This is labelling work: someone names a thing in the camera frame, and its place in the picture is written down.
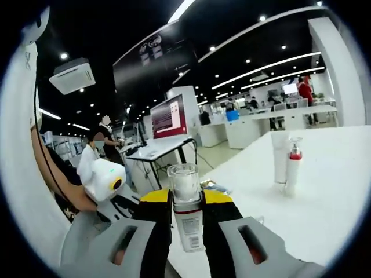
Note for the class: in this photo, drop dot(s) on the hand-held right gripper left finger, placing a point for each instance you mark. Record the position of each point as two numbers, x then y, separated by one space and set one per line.
98 249

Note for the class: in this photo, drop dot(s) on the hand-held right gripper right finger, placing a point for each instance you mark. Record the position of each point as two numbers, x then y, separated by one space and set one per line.
278 252

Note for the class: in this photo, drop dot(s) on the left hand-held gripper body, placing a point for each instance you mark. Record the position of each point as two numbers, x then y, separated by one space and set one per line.
101 176

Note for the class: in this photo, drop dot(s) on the white skincare bottle clear cap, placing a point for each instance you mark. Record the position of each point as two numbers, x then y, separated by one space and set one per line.
189 228

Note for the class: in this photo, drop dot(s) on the red collar skincare bottle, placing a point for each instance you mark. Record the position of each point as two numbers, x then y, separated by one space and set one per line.
294 173

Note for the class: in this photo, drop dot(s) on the gold foil sachet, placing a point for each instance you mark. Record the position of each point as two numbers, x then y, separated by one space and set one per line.
208 183

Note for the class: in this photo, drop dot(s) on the green black sachet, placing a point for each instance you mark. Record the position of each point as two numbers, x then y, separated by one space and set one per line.
221 188

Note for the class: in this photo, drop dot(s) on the white skincare tube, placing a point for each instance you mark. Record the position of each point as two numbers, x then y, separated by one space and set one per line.
279 159

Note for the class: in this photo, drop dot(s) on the black tripod stand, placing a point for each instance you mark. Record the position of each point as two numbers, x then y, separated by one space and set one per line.
141 136

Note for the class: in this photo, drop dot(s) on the red screen monitor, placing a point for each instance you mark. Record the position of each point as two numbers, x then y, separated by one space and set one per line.
169 118

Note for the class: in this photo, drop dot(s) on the person's white shirt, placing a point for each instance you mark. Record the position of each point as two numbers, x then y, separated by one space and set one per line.
17 144

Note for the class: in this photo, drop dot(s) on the ceiling air conditioner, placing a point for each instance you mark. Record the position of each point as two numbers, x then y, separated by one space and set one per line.
72 76

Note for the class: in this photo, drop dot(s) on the long white counter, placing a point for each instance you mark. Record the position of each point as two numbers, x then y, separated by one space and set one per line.
246 133

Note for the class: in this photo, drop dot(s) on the hanging dark display board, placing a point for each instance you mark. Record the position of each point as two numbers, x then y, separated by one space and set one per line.
153 60

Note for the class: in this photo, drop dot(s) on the blue bin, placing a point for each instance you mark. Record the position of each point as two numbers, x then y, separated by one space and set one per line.
232 116

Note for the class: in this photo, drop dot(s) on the small counter plant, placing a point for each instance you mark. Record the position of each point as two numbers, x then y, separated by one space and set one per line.
320 95

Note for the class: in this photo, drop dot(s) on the black frame monitor desk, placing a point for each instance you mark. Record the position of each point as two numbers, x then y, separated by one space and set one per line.
156 147

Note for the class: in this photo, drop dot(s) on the wall television screen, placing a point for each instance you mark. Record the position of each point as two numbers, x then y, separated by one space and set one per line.
290 89

